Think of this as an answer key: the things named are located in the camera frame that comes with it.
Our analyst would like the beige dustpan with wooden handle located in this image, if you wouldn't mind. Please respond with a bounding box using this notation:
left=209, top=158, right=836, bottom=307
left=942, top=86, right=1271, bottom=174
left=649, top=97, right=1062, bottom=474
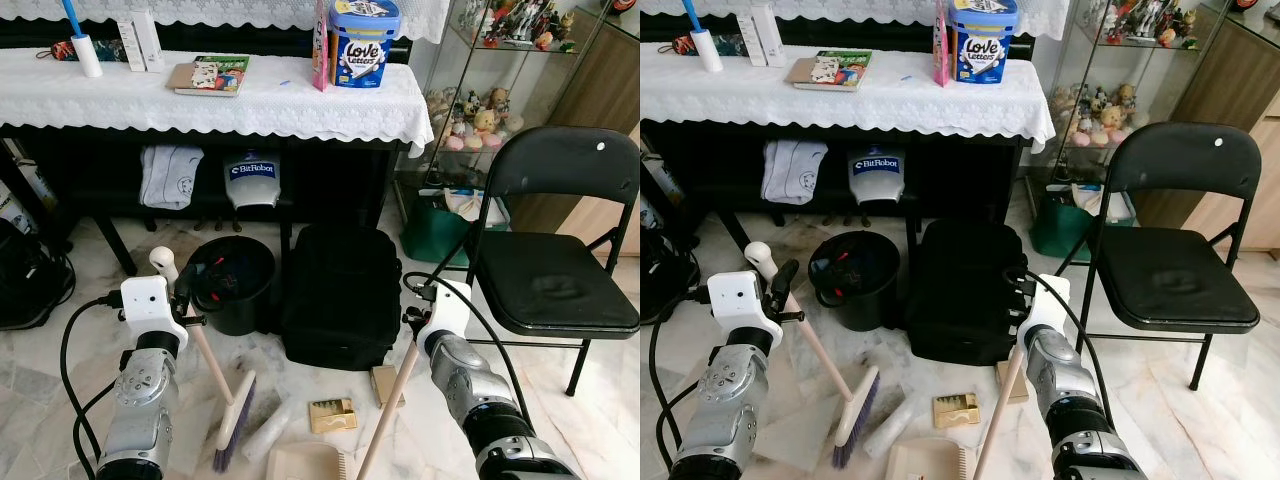
left=265, top=335, right=426, bottom=480
left=885, top=340, right=1028, bottom=480

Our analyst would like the broom with wooden handle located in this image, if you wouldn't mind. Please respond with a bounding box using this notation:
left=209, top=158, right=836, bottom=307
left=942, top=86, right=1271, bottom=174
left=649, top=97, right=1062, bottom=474
left=744, top=241, right=882, bottom=471
left=149, top=246, right=259, bottom=474

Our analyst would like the small brown cardboard piece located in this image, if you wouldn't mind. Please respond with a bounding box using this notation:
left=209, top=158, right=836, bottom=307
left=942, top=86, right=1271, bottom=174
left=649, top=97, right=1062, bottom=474
left=996, top=360, right=1029, bottom=403
left=371, top=364, right=407, bottom=408

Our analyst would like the black lined waste bin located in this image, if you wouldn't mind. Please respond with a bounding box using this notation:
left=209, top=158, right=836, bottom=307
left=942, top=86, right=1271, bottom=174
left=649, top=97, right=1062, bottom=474
left=808, top=231, right=901, bottom=332
left=187, top=235, right=278, bottom=337

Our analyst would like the black suitcase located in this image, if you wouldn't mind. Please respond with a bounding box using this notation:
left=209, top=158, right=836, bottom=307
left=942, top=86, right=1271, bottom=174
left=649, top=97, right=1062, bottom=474
left=280, top=224, right=403, bottom=372
left=905, top=219, right=1031, bottom=367

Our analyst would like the green bag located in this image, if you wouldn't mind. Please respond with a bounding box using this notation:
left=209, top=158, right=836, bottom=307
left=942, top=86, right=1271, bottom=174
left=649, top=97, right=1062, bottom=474
left=1030, top=185, right=1136, bottom=261
left=402, top=188, right=511, bottom=269

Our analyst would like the small yellowish cardboard box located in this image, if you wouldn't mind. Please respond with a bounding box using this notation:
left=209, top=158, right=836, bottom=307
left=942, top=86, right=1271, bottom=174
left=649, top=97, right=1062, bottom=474
left=932, top=392, right=981, bottom=429
left=309, top=397, right=359, bottom=435

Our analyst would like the grey folded shirt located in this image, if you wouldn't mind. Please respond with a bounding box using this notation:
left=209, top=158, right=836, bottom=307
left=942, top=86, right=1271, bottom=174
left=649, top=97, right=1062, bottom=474
left=762, top=140, right=829, bottom=206
left=139, top=145, right=206, bottom=211

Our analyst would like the white blue BitRobot bag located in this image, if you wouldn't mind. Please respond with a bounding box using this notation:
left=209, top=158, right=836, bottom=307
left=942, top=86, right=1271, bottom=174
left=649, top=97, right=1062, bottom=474
left=223, top=150, right=283, bottom=209
left=848, top=146, right=907, bottom=205

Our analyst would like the black folding chair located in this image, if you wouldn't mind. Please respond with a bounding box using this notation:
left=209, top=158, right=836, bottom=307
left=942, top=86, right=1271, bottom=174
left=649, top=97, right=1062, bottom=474
left=1055, top=122, right=1263, bottom=392
left=466, top=126, right=641, bottom=398

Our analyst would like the black table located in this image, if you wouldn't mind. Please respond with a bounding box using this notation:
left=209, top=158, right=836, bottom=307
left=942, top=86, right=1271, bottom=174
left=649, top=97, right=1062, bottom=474
left=640, top=120, right=1031, bottom=271
left=0, top=125, right=411, bottom=276

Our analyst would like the clear plastic bottle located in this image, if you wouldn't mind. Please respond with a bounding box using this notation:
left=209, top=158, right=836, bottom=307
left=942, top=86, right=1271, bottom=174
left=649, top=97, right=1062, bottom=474
left=240, top=398, right=293, bottom=463
left=865, top=395, right=916, bottom=459

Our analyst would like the brown booklet with sticker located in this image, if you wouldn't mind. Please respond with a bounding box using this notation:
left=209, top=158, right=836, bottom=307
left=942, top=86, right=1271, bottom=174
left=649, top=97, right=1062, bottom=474
left=786, top=57, right=843, bottom=91
left=166, top=62, right=223, bottom=95

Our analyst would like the green colourful book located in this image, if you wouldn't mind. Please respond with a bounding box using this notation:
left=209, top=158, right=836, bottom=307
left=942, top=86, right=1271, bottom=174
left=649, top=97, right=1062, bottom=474
left=812, top=50, right=873, bottom=92
left=190, top=54, right=251, bottom=97

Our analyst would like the white upright carton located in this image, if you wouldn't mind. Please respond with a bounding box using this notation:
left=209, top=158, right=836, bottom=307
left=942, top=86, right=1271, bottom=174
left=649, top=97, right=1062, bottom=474
left=750, top=8, right=773, bottom=67
left=762, top=3, right=786, bottom=66
left=116, top=12, right=143, bottom=73
left=133, top=8, right=163, bottom=71

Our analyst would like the blue Love Letters tin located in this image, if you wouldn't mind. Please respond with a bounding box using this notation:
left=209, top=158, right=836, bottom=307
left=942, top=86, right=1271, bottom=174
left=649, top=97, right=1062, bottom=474
left=947, top=0, right=1019, bottom=84
left=328, top=0, right=401, bottom=89

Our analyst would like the pink box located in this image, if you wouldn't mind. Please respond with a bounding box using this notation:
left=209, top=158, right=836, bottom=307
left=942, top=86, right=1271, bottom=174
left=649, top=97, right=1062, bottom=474
left=312, top=0, right=333, bottom=93
left=933, top=0, right=952, bottom=88

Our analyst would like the glass display cabinet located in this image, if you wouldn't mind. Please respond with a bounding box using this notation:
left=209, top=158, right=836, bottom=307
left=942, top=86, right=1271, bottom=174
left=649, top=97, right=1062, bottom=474
left=395, top=0, right=616, bottom=236
left=1020, top=0, right=1236, bottom=216

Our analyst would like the light wood panel wardrobe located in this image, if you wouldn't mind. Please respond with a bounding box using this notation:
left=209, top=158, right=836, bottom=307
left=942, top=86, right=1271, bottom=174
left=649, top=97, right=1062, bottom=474
left=1135, top=18, right=1280, bottom=251
left=510, top=8, right=641, bottom=251

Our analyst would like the white lace cover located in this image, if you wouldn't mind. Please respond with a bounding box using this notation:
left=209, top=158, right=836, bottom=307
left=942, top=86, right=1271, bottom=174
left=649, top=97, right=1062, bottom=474
left=0, top=0, right=441, bottom=44
left=640, top=0, right=1071, bottom=41

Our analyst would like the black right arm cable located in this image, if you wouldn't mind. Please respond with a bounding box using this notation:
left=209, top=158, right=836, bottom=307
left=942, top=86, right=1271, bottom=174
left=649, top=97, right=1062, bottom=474
left=402, top=272, right=531, bottom=421
left=1020, top=268, right=1121, bottom=421

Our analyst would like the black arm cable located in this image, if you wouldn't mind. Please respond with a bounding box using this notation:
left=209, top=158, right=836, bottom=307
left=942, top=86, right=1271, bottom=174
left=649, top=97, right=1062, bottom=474
left=58, top=292, right=126, bottom=480
left=402, top=272, right=531, bottom=421
left=648, top=290, right=713, bottom=480
left=1020, top=268, right=1121, bottom=421

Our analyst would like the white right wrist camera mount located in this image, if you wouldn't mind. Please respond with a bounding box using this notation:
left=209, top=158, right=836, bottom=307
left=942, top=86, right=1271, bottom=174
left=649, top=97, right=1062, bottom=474
left=1020, top=274, right=1071, bottom=346
left=415, top=279, right=473, bottom=351

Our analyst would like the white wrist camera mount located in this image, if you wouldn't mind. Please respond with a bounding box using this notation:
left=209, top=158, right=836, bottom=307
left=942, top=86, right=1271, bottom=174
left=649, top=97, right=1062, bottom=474
left=120, top=276, right=189, bottom=349
left=415, top=279, right=473, bottom=351
left=707, top=270, right=783, bottom=346
left=1020, top=274, right=1071, bottom=346

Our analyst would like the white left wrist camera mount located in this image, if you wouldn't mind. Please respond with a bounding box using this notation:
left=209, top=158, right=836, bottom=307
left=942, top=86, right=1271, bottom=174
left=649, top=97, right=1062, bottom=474
left=707, top=270, right=783, bottom=346
left=120, top=276, right=189, bottom=349

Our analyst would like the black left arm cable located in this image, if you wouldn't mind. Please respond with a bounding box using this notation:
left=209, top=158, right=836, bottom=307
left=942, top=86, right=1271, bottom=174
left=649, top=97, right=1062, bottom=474
left=648, top=290, right=713, bottom=480
left=58, top=292, right=126, bottom=480

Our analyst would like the lint roller with blue handle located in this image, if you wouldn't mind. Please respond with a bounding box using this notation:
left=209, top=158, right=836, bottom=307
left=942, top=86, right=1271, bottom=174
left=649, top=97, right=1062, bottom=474
left=60, top=0, right=105, bottom=79
left=682, top=0, right=724, bottom=73

